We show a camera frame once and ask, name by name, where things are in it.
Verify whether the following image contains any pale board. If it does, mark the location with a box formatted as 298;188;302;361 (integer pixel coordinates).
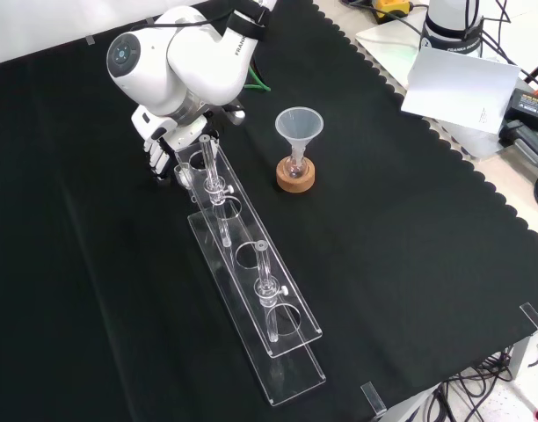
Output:
354;17;516;159

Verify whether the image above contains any clear acrylic funnel stand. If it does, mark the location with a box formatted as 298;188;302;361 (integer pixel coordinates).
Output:
173;134;327;408

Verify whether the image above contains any black stop button cable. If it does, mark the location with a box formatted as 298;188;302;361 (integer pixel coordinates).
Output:
347;0;425;37

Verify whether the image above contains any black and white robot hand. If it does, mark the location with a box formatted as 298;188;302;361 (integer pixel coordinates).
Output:
130;105;220;181

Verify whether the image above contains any yellow stop button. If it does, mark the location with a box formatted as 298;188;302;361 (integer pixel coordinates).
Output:
372;0;415;24

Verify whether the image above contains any clear acrylic cloth clamp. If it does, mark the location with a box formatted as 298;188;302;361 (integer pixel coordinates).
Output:
360;381;388;417
518;302;538;331

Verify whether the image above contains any green cable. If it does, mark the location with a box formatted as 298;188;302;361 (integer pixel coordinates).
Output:
249;61;273;93

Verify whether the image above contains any translucent plastic funnel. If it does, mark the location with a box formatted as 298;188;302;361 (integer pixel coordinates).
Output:
274;105;324;166

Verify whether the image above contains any black bench cloth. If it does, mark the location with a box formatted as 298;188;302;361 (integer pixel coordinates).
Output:
0;0;538;422

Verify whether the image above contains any white paper sheet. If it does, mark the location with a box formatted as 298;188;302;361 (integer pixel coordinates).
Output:
400;47;521;133

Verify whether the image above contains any cork ring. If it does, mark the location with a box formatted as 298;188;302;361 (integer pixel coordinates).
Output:
275;156;316;193

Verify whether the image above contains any clear glass weighing funnel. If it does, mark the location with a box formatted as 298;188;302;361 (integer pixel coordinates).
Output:
173;163;195;188

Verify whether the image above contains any small round-bottom glass flask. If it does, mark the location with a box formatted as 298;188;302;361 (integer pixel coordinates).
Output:
282;151;308;180

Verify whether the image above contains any black cable bundle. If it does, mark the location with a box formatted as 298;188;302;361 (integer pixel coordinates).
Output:
426;346;538;422

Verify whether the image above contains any black power adapter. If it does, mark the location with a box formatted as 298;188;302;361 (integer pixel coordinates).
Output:
499;87;538;133

